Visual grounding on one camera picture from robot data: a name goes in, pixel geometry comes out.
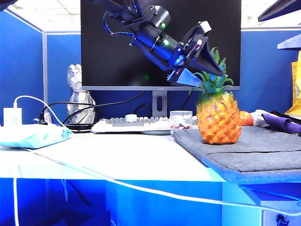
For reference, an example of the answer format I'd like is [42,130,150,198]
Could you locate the yellow paper bag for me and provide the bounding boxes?
[284,48,301,116]

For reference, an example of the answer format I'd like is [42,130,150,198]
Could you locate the white power strip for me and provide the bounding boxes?
[32,112,53,125]

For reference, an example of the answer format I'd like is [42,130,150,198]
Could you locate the gray partition post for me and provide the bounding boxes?
[42,30,48,123]

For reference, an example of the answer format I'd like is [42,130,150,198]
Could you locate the silver geometric figurine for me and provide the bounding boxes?
[66,64,96,125]

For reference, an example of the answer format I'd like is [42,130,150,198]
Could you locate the white and gray keyboard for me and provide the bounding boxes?
[90,116,199,134]

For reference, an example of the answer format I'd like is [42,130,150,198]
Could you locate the gray monitor stand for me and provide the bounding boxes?
[151,90,168,118]

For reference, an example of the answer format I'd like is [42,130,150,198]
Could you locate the short black monitor cable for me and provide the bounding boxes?
[182,94,193,111]

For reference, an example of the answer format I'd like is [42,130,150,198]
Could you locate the white wrist camera with mount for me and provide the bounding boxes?
[182,20,212,46]

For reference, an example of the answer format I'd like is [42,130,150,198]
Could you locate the long black power cable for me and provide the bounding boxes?
[39,90,146,124]

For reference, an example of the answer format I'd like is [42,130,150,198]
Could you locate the white power adapter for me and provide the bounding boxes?
[2,107,22,127]

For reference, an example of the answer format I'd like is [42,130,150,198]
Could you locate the grey felt mat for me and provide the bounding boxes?
[173,126,301,184]

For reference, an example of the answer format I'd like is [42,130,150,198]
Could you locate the teal tissue packet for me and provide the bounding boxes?
[0,124,72,149]

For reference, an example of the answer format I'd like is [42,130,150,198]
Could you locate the white charging cable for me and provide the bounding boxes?
[12,95,301,226]

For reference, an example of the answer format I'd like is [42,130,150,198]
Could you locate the plastic pineapple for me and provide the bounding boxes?
[189,47,242,145]

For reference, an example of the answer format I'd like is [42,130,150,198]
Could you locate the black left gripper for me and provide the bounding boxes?
[166,34,224,87]

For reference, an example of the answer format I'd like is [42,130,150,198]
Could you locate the looped black cable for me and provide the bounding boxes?
[134,105,153,116]

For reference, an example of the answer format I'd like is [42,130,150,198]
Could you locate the purple and white cloth bag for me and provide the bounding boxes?
[250,109,301,137]

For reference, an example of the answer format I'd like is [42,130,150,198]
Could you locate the black computer monitor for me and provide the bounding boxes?
[80,0,242,92]

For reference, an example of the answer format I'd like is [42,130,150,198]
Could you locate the orange fruit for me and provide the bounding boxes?
[239,111,254,127]

